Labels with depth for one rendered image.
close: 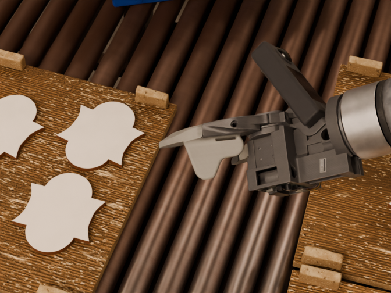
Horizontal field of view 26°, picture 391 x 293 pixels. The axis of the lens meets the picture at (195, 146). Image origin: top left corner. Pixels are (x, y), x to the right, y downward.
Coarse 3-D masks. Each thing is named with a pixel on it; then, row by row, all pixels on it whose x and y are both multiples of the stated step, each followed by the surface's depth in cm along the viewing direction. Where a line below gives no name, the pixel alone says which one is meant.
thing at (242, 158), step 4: (244, 148) 103; (244, 152) 103; (236, 156) 104; (240, 156) 104; (244, 156) 103; (248, 156) 102; (232, 160) 105; (236, 160) 104; (240, 160) 104; (244, 160) 104; (232, 164) 105; (236, 164) 105
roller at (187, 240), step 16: (272, 0) 162; (288, 0) 162; (272, 16) 158; (272, 32) 156; (256, 64) 151; (240, 80) 150; (256, 80) 150; (240, 96) 147; (256, 96) 149; (240, 112) 145; (224, 160) 139; (224, 176) 138; (208, 192) 135; (192, 208) 134; (208, 208) 134; (192, 224) 132; (176, 240) 131; (192, 240) 130; (176, 256) 128; (192, 256) 129; (176, 272) 127; (160, 288) 125; (176, 288) 126
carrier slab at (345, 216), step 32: (384, 160) 137; (320, 192) 133; (352, 192) 133; (384, 192) 133; (320, 224) 130; (352, 224) 130; (384, 224) 130; (352, 256) 127; (384, 256) 127; (384, 288) 125
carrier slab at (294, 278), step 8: (296, 272) 125; (296, 280) 124; (288, 288) 123; (296, 288) 123; (304, 288) 123; (312, 288) 123; (320, 288) 123; (328, 288) 123; (344, 288) 123; (352, 288) 123; (360, 288) 123; (368, 288) 123
